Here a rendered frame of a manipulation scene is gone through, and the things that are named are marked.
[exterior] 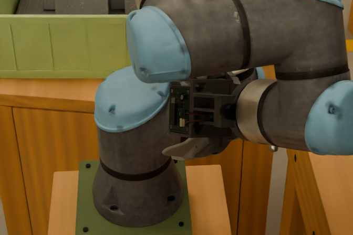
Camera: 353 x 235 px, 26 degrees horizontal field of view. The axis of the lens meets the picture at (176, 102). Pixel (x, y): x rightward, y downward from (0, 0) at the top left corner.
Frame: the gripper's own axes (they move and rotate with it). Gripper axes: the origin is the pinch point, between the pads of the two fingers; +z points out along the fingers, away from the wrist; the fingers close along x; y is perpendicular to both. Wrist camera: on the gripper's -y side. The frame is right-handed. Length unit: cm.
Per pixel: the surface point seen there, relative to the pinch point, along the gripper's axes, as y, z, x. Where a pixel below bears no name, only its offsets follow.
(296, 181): -46, 26, 17
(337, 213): -35.5, 3.8, 19.2
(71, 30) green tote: -16, 69, -13
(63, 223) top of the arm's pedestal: 1.1, 33.7, 23.1
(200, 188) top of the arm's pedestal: -23.1, 26.7, 17.3
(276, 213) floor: -109, 104, 43
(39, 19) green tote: -10, 71, -15
